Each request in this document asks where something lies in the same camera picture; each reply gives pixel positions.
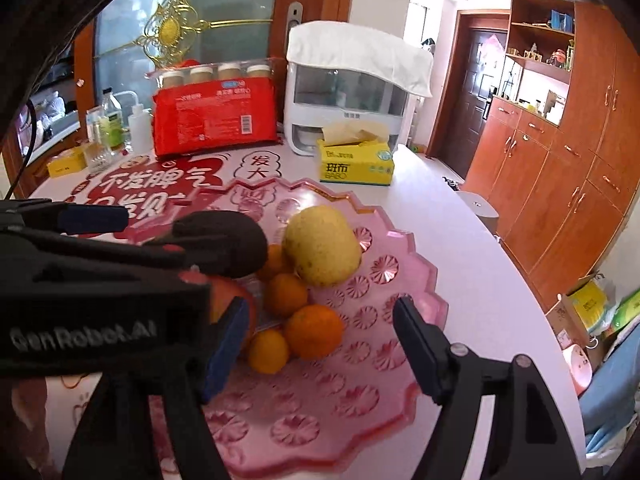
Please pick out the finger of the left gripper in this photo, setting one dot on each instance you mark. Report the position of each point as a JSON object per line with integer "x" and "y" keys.
{"x": 69, "y": 246}
{"x": 42, "y": 214}

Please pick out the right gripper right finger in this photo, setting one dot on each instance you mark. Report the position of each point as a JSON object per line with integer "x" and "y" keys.
{"x": 528, "y": 438}

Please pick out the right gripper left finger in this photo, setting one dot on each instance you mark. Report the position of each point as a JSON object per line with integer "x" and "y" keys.
{"x": 114, "y": 438}

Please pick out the small orange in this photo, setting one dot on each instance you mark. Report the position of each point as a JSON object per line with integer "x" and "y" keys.
{"x": 277, "y": 263}
{"x": 268, "y": 352}

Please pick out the pink glass fruit bowl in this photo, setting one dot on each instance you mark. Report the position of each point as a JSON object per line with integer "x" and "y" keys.
{"x": 324, "y": 374}

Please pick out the yellow pear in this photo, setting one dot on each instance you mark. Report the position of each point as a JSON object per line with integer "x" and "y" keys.
{"x": 322, "y": 246}

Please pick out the dark avocado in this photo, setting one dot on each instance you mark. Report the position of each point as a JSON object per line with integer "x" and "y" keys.
{"x": 221, "y": 242}

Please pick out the person's left hand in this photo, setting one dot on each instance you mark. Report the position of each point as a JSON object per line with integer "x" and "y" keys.
{"x": 28, "y": 401}

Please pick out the yellow flat box left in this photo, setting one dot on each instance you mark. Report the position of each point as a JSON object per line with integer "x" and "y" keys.
{"x": 67, "y": 162}

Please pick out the clear glass cup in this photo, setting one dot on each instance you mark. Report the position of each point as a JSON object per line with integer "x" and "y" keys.
{"x": 97, "y": 157}

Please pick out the clear plastic bottle green label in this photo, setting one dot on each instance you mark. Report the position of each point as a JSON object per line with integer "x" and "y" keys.
{"x": 110, "y": 122}

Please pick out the white squeeze bottle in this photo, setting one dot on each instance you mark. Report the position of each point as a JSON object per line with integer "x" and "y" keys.
{"x": 139, "y": 123}

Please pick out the printed pink tablecloth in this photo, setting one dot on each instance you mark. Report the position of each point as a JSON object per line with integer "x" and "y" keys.
{"x": 490, "y": 308}

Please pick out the pack of beige jars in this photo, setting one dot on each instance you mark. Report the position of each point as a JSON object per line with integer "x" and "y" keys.
{"x": 191, "y": 71}

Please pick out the red snack package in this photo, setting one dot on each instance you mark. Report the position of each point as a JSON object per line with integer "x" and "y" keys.
{"x": 214, "y": 114}

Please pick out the gold door ornament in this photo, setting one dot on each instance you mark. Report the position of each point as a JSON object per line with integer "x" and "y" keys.
{"x": 166, "y": 32}

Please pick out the white countertop appliance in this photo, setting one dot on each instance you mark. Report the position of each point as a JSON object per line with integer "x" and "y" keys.
{"x": 316, "y": 97}

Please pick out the yellow tissue box right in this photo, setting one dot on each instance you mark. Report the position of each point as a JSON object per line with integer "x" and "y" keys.
{"x": 355, "y": 151}

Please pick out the white towel on appliance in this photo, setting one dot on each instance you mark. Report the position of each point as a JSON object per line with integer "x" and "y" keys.
{"x": 344, "y": 46}

